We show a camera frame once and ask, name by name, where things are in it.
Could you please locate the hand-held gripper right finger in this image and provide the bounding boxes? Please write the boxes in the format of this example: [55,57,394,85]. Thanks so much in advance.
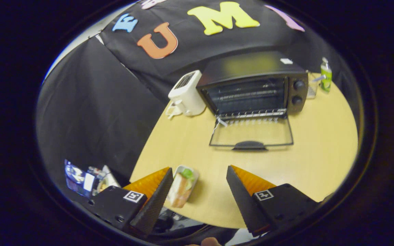
[226,165,320,237]

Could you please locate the white paper sheet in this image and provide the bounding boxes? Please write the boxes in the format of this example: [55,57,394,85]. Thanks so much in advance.
[101,165,121,188]

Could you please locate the white string tag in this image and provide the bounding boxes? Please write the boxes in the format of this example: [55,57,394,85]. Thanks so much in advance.
[212,116,228,135]

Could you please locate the plastic-wrapped sandwich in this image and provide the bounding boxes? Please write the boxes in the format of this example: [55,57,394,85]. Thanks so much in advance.
[166,168,197,208]

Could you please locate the white pop-up toaster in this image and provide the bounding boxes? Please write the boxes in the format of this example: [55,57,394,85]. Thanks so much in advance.
[168,70,207,117]

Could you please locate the clear plastic cup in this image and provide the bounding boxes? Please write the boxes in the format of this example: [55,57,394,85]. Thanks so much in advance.
[307,72,321,99]

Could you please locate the black toaster oven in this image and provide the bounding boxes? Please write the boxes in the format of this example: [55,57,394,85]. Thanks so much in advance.
[196,51,309,151]

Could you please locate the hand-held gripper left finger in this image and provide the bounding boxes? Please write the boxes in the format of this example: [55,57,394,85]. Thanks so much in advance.
[87,167,174,238]

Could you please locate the blue glossy printed packet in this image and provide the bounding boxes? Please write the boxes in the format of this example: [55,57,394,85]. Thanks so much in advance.
[64,159,96,198]

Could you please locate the green label drink bottle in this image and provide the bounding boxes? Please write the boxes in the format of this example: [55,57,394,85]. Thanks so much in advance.
[320,57,332,93]

